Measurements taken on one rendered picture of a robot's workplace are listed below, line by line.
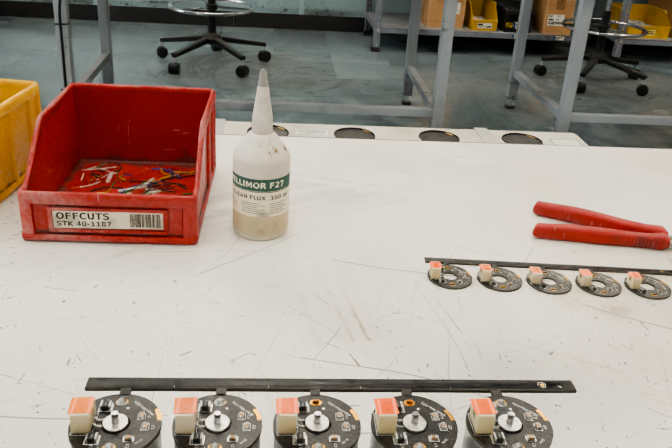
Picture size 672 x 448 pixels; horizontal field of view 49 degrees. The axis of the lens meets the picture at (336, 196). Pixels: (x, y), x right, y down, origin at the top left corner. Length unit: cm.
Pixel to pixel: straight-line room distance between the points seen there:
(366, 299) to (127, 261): 13
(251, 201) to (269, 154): 3
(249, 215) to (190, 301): 7
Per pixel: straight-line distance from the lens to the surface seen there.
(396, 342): 36
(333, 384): 23
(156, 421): 22
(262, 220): 43
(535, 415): 23
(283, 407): 21
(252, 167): 42
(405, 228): 46
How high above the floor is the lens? 96
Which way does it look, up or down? 25 degrees down
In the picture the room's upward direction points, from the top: 4 degrees clockwise
